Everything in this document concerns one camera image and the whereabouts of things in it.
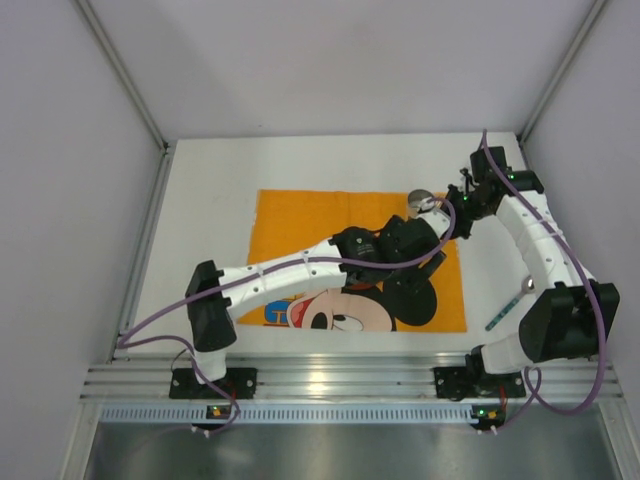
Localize metal cup brown base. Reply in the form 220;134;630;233
407;189;436;218

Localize orange cartoon mouse towel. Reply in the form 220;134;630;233
239;190;467;334

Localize red round plate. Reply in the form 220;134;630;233
343;282;383;293

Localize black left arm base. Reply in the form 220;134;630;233
168;366;258;400

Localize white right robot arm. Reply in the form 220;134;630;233
446;147;620;375

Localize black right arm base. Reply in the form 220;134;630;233
432;347;526;402

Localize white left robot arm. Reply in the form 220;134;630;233
185;207;456;383

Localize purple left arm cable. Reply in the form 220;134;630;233
117;197;456;431

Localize aluminium mounting rail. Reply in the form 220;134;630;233
79;352;621;401

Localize slotted grey cable duct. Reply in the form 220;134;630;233
100;402;504;425

